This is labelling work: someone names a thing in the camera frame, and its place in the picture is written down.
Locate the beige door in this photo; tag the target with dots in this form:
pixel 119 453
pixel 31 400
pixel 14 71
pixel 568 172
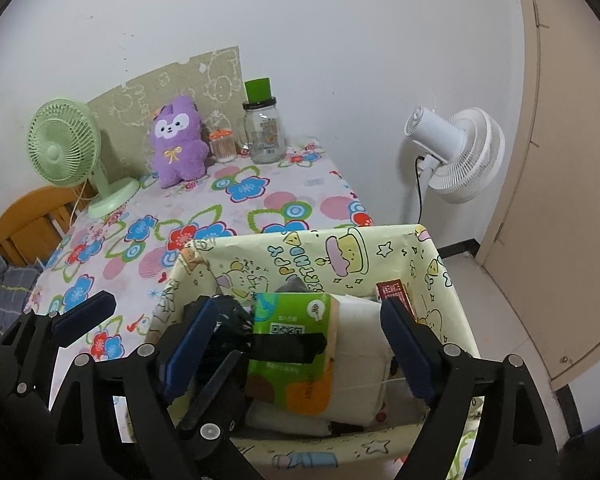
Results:
pixel 570 185

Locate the grey sock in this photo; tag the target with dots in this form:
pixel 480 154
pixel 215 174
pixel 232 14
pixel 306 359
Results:
pixel 295 287

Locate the green tissue pack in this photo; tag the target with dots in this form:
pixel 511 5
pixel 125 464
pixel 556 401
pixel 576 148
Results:
pixel 285 375

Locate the yellow cartoon print box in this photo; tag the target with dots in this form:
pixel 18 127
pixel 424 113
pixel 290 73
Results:
pixel 305 255

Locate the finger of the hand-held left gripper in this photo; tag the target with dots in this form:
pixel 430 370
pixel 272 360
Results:
pixel 82 315
pixel 215 395

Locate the glass jar with green lid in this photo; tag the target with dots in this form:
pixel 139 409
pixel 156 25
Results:
pixel 265 135

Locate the green desk fan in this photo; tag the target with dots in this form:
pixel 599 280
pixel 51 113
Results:
pixel 62 147

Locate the cotton swab jar orange lid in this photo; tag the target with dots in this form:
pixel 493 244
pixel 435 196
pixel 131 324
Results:
pixel 223 150

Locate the purple plush toy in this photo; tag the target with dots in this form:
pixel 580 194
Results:
pixel 177 150

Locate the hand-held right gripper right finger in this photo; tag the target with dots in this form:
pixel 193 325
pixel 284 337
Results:
pixel 405 350

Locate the grey plaid bedding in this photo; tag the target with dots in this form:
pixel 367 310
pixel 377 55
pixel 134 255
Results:
pixel 5 300

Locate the floral tablecloth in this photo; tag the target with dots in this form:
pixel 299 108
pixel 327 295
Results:
pixel 290 185

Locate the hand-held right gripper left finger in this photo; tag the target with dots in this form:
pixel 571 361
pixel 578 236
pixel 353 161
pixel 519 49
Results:
pixel 187 350

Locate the white standing fan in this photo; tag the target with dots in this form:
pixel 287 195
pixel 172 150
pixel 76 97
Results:
pixel 452 157

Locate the beige patterned cardboard sheet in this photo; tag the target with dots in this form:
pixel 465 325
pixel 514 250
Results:
pixel 130 100

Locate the small red yellow box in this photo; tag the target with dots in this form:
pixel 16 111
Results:
pixel 395 295

